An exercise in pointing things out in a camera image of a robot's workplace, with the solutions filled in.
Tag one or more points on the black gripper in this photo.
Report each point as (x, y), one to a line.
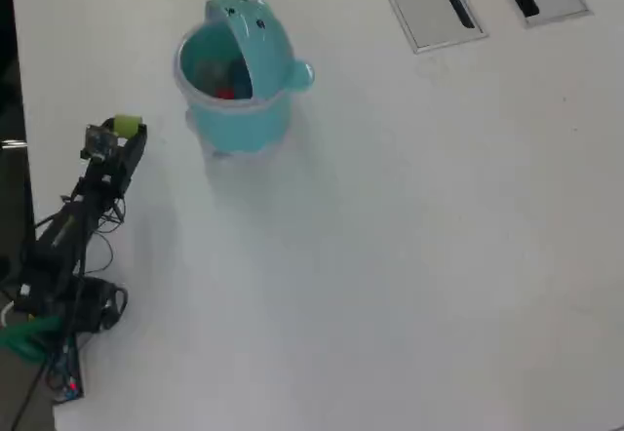
(114, 172)

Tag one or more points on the green cube block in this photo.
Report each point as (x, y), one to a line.
(127, 125)

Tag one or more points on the red cube block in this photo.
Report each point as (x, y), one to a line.
(225, 93)

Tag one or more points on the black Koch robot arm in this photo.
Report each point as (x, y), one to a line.
(63, 236)

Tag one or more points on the teal animal shaped bin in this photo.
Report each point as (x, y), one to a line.
(234, 124)

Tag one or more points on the silver metal chair leg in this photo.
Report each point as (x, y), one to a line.
(12, 144)

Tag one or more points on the green table clamp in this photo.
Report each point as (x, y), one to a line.
(24, 338)

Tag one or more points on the blue circuit board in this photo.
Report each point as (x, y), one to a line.
(68, 377)

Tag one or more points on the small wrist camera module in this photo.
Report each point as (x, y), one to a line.
(100, 141)

